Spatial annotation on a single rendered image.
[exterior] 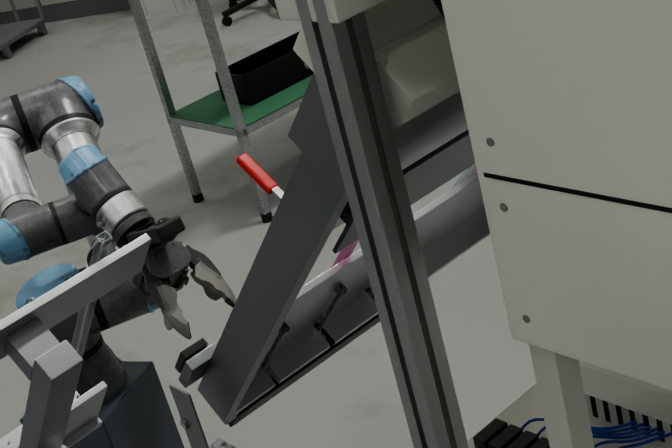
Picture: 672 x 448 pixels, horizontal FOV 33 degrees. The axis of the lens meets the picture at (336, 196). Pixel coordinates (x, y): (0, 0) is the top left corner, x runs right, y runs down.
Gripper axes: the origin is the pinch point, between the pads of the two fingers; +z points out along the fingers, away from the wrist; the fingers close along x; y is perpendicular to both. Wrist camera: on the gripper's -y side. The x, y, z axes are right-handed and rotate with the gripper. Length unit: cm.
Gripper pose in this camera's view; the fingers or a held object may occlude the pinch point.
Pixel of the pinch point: (211, 316)
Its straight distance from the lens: 171.5
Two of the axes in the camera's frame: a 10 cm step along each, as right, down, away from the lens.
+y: -2.7, 5.4, 8.0
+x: -7.2, 4.4, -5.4
